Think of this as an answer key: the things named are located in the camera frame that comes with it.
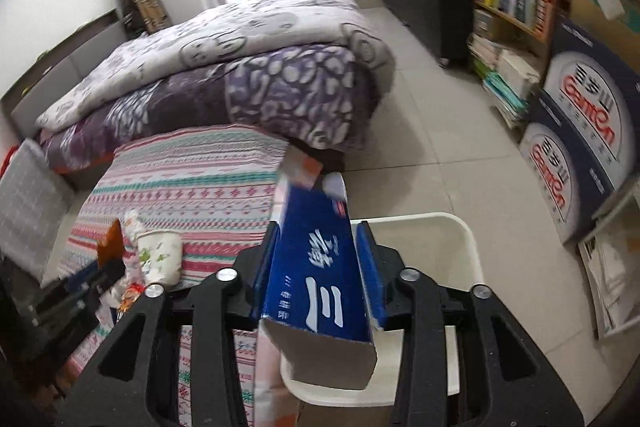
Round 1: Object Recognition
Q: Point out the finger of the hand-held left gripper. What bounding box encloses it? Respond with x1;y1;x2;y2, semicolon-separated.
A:
65;259;126;303

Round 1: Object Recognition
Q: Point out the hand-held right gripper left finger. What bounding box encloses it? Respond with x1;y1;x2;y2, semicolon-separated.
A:
52;221;281;427

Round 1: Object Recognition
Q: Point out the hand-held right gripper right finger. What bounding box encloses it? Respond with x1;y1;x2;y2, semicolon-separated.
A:
355;221;586;427

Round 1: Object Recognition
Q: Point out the orange packet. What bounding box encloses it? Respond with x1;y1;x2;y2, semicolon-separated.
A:
97;219;125;268

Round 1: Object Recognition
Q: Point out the blue cardboard box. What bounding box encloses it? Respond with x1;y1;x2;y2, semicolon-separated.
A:
255;147;378;390

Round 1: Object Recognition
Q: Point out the white plastic bin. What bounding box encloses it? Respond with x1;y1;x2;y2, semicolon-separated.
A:
280;213;483;427

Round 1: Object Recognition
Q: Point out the red snack packet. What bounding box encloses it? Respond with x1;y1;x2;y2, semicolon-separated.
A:
107;257;147;313

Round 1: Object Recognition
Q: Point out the floral paper cup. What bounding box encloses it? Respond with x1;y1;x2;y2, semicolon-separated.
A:
136;229;183;286

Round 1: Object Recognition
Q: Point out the clear plastic wrapper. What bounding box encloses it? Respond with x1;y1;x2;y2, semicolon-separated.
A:
122;209;146;253

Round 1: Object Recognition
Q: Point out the grey checked cushion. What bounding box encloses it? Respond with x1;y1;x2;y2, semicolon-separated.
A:
0;139;76;283

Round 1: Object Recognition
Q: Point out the striped patterned bedsheet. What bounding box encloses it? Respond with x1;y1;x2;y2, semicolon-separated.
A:
42;124;301;427

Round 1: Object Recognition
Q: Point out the purple patterned quilt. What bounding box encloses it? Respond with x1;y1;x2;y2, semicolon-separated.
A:
37;44;376;172

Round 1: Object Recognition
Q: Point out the blue white printed carton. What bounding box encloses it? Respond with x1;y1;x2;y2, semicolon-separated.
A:
517;92;616;245
542;14;640;218

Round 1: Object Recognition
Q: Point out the grey bed headboard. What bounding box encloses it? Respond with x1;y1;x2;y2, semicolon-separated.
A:
0;7;131;142

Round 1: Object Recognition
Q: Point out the pile of stacked books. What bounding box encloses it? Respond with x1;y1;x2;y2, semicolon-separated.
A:
467;32;546;128

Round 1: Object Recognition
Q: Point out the stack of papers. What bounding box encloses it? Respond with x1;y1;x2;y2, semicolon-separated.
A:
577;187;640;340

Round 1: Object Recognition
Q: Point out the black storage bench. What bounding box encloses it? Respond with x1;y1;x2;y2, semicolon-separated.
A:
380;0;476;68

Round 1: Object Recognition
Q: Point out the black hanging bag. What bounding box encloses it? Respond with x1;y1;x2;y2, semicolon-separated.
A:
121;0;146;40

